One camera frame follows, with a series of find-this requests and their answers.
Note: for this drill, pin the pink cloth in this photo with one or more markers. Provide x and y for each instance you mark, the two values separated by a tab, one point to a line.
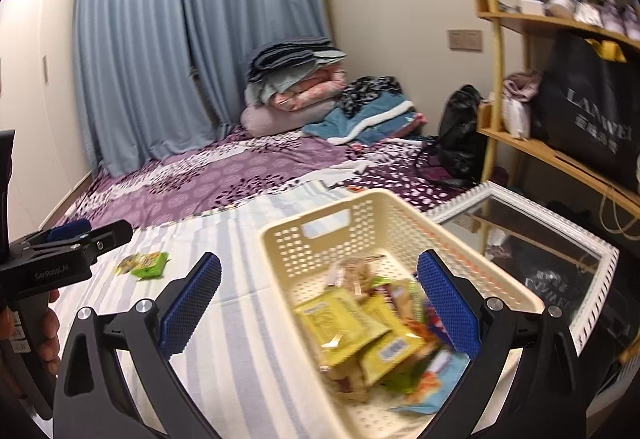
520	99

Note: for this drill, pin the large green snack bag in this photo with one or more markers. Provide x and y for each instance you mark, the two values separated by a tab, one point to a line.
407	376

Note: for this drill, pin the striped bed sheet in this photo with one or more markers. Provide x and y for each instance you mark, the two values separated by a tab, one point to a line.
240	319

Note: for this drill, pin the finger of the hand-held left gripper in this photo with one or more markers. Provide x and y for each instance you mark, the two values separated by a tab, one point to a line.
107	234
70	229

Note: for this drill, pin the small green snack packet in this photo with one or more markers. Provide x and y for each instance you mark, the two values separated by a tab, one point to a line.
145	264

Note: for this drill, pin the cream plastic basket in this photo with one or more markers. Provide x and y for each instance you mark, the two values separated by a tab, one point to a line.
310	229

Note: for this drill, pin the white sneaker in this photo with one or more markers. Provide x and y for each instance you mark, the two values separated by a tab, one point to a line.
622	21
570	6

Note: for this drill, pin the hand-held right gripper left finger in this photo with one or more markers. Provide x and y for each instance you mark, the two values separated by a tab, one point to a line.
190	306

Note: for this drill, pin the white framed mirror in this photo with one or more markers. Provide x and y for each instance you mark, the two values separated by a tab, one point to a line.
550	259

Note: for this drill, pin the yellow snack packet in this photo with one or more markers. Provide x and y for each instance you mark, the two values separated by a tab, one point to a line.
340	319
392	356

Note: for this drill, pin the leopard print garment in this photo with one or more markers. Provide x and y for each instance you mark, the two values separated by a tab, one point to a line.
370	91

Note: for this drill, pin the dark blue striped blanket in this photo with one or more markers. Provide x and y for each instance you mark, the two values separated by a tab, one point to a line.
285	51

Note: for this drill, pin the blue curtain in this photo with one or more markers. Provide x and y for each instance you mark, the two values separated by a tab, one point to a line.
175	44

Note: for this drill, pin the wooden shelf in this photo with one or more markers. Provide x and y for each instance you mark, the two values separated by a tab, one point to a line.
550	154

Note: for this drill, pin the small white box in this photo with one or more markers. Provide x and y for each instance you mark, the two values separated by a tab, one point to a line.
531	5

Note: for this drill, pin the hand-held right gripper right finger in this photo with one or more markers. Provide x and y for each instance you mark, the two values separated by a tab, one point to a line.
447	304

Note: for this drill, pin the pink folded quilt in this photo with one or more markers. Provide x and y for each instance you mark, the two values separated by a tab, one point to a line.
315	89

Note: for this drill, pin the pile of folded bedding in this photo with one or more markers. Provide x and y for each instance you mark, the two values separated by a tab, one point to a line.
365	119

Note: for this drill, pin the person's left hand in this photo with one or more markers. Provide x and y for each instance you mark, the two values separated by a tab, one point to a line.
52	334

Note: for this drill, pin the white wardrobe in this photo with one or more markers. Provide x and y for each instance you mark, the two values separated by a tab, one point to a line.
35	94

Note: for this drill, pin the beige wall socket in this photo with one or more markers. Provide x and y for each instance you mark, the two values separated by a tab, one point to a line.
456	39
474	39

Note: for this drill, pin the purple floral blanket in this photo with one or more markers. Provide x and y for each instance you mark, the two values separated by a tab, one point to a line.
225	179

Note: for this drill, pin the black shopping bag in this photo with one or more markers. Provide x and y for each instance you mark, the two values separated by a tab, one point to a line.
585	119

